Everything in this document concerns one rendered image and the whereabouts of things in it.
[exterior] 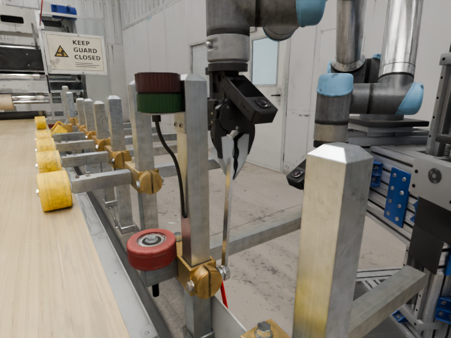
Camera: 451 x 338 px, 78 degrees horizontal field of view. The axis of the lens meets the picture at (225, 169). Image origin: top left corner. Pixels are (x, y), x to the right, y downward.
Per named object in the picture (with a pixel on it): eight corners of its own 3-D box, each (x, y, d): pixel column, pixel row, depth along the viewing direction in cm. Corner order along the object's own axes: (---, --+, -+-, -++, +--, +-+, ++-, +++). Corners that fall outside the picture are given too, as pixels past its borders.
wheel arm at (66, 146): (174, 139, 128) (174, 131, 127) (177, 140, 125) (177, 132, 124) (45, 151, 101) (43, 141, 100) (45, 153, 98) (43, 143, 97)
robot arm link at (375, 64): (405, 92, 98) (412, 50, 95) (362, 92, 104) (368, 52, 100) (401, 92, 109) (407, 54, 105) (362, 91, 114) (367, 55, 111)
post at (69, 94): (82, 162, 197) (72, 91, 184) (82, 163, 194) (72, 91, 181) (76, 163, 195) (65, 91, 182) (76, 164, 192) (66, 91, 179)
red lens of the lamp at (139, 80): (170, 91, 42) (170, 76, 41) (188, 91, 37) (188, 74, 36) (130, 91, 39) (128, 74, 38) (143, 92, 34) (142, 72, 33)
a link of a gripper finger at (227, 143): (219, 174, 58) (218, 129, 56) (235, 181, 54) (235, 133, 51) (205, 176, 57) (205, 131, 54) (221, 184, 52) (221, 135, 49)
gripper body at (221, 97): (229, 127, 59) (229, 66, 56) (255, 132, 52) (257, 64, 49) (197, 130, 55) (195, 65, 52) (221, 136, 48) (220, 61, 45)
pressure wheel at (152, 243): (168, 274, 55) (165, 221, 52) (186, 299, 49) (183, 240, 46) (127, 290, 51) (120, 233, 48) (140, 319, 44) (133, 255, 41)
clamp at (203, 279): (187, 254, 58) (186, 232, 56) (223, 292, 47) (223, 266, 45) (161, 263, 55) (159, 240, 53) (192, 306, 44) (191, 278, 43)
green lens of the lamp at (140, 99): (172, 108, 42) (171, 93, 42) (189, 110, 38) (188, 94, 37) (131, 110, 39) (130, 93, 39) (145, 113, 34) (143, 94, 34)
